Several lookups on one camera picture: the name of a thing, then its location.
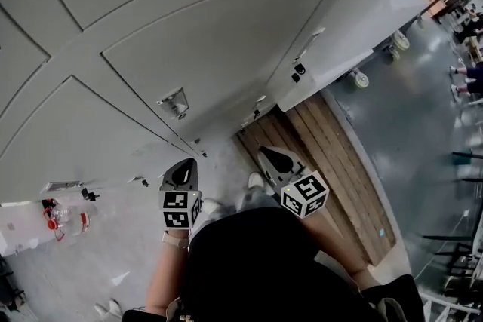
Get person's grey trousers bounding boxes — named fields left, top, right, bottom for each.
left=195, top=189, right=282, bottom=235

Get beige bag strap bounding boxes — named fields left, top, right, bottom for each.
left=376, top=296, right=409, bottom=322
left=165, top=296, right=189, bottom=322

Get clear plastic bottle red cap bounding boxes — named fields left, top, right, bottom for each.
left=42, top=199, right=91, bottom=243

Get person's left white shoe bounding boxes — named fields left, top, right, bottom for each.
left=202, top=198, right=223, bottom=216

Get black cart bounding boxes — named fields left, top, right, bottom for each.
left=0, top=254, right=28, bottom=312

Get person's black top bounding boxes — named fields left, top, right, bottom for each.
left=122, top=206, right=426, bottom=322

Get grey locker door bar handle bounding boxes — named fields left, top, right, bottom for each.
left=276, top=0, right=395, bottom=113

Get wooden pallet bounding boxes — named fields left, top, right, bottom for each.
left=234, top=90, right=398, bottom=268

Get beige wristwatch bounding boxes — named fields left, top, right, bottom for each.
left=162, top=231, right=190, bottom=249

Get brown wooden bench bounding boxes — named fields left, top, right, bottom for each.
left=428, top=0, right=467, bottom=18

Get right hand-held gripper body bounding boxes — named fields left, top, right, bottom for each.
left=257, top=145, right=331, bottom=219

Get black metal chair frame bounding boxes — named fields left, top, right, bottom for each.
left=420, top=150, right=483, bottom=280

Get white metal rack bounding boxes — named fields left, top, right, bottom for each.
left=417, top=274, right=483, bottom=322

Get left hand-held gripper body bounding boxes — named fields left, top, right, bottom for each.
left=158, top=157, right=203, bottom=232

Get person's left forearm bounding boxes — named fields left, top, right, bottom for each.
left=145, top=228, right=192, bottom=317

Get person's right white shoe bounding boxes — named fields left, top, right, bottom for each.
left=248, top=171, right=266, bottom=190

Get grey locker cabinet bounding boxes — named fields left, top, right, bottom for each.
left=0, top=0, right=446, bottom=205

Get person's right forearm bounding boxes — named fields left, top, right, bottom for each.
left=300, top=213, right=380, bottom=293

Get white cable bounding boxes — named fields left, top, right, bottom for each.
left=413, top=209, right=471, bottom=278

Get person's white shoe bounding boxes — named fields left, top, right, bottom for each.
left=248, top=171, right=266, bottom=190
left=202, top=198, right=223, bottom=216

